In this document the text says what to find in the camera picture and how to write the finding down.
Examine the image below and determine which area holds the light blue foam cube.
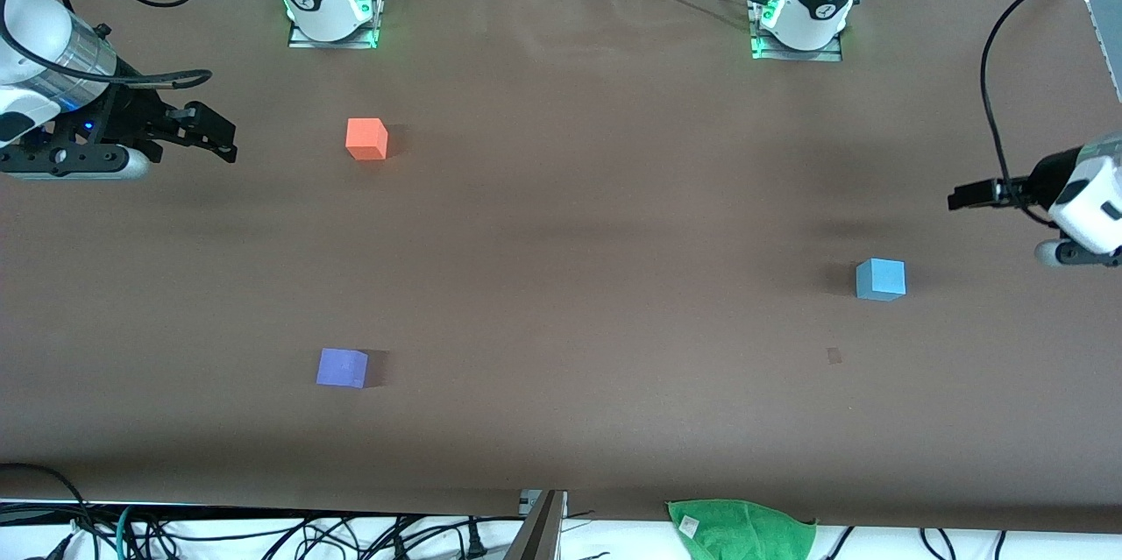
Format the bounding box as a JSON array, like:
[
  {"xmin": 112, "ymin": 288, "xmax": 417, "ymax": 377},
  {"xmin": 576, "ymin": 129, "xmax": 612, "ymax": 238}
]
[{"xmin": 856, "ymin": 258, "xmax": 906, "ymax": 302}]

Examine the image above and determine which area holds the orange foam cube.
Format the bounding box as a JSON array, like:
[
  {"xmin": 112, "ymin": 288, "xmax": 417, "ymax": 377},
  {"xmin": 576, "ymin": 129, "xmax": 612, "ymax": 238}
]
[{"xmin": 345, "ymin": 117, "xmax": 389, "ymax": 161}]

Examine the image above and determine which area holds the purple foam cube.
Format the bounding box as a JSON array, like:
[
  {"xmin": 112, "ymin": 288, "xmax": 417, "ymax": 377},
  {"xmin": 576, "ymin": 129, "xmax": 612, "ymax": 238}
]
[{"xmin": 316, "ymin": 348, "xmax": 369, "ymax": 389}]

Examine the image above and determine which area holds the green cloth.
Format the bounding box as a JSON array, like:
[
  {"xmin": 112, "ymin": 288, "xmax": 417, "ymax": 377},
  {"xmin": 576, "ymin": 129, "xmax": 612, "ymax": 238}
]
[{"xmin": 666, "ymin": 499, "xmax": 818, "ymax": 560}]

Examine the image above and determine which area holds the teal cable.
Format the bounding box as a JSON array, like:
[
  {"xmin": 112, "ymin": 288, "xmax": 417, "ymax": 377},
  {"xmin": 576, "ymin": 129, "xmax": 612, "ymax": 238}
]
[{"xmin": 112, "ymin": 503, "xmax": 138, "ymax": 560}]

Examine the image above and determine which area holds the grey metal post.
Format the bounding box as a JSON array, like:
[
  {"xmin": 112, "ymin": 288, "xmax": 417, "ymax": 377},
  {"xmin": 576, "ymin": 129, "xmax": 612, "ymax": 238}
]
[{"xmin": 504, "ymin": 490, "xmax": 567, "ymax": 560}]

